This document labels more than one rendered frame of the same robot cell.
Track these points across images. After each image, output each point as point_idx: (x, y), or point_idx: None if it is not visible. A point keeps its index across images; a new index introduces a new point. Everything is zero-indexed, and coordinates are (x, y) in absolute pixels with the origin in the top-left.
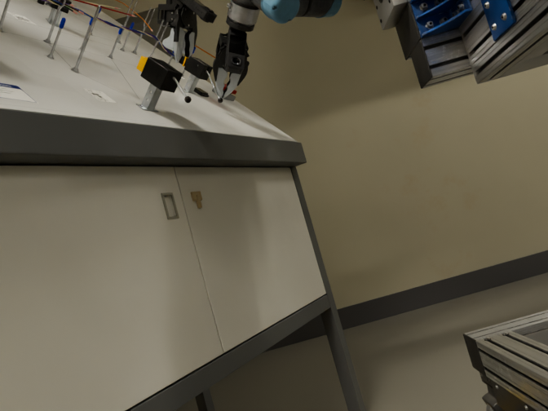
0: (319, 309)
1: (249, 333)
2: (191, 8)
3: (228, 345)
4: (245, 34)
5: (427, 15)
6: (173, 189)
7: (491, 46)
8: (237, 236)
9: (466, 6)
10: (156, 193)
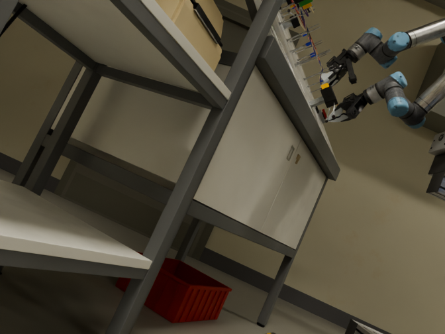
0: (289, 253)
1: (269, 234)
2: (348, 70)
3: (263, 230)
4: (366, 103)
5: None
6: (295, 147)
7: None
8: (294, 189)
9: None
10: (291, 144)
